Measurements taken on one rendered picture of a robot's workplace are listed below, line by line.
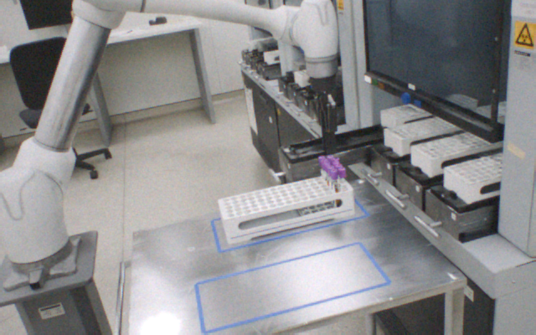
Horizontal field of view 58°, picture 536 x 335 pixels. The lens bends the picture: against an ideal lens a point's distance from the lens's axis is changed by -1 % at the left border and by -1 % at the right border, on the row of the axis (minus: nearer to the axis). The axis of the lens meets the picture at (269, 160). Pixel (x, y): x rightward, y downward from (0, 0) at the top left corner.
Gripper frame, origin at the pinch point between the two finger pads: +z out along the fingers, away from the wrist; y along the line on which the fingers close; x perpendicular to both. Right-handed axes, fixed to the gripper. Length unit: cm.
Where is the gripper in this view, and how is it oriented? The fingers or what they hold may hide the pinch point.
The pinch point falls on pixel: (328, 141)
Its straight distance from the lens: 147.1
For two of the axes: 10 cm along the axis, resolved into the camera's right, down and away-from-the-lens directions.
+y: -2.6, -3.5, 9.0
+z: 1.3, 9.1, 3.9
